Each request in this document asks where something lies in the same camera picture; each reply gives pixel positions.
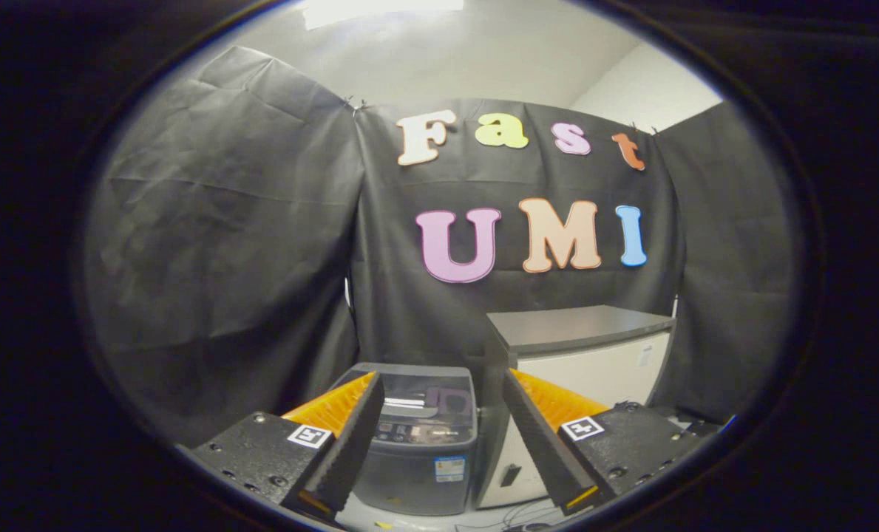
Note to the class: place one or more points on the white cabinet with grey top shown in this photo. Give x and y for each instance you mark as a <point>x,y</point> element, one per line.
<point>594,369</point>

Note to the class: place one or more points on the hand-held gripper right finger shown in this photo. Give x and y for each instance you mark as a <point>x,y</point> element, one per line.
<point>539,436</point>

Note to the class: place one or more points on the grey washing machine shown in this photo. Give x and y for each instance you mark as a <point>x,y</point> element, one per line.
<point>417,480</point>

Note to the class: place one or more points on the ceiling light panel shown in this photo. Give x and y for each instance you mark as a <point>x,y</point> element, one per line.
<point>380,11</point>

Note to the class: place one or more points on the black backdrop cloth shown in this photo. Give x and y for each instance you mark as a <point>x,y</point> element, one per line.
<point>225,244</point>

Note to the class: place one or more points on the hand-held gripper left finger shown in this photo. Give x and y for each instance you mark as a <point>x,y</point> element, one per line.
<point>350,436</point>

